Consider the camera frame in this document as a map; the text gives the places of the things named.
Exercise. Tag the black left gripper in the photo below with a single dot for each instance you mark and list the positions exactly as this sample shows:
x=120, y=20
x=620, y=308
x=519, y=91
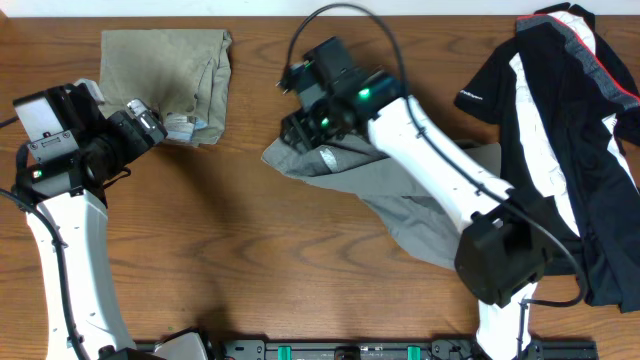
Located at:
x=138, y=142

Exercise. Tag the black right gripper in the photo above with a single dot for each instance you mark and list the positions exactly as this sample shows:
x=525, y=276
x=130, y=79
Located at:
x=303, y=135

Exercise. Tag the grey shorts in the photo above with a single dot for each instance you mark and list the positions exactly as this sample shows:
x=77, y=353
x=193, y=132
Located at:
x=412, y=216

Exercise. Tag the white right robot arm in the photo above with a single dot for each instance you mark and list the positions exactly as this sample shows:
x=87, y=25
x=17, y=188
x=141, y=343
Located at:
x=500, y=257

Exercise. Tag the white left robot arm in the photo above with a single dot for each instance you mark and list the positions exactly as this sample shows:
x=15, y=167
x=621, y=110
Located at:
x=74, y=153

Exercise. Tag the folded khaki shorts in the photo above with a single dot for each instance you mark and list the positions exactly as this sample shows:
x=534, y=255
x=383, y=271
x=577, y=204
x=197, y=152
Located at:
x=183, y=75

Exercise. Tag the black white red shirt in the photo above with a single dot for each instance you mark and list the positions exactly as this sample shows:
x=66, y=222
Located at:
x=565, y=103

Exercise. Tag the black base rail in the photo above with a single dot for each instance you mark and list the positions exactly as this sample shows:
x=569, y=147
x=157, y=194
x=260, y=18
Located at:
x=442, y=349

